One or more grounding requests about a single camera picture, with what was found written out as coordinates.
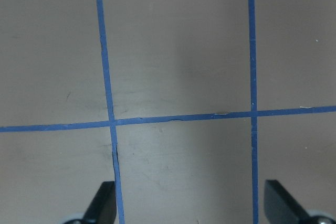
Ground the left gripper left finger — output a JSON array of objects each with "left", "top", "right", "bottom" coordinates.
[{"left": 81, "top": 181, "right": 117, "bottom": 224}]

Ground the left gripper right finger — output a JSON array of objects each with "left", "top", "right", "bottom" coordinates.
[{"left": 264, "top": 180, "right": 311, "bottom": 224}]

